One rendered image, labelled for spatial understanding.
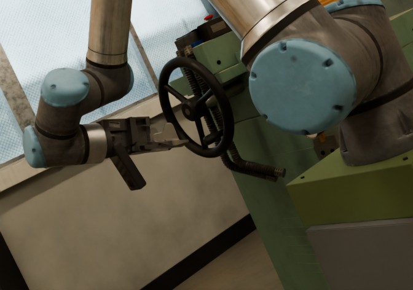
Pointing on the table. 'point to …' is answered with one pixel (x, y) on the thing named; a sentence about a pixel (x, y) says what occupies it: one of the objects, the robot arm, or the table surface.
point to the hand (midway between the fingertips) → (177, 146)
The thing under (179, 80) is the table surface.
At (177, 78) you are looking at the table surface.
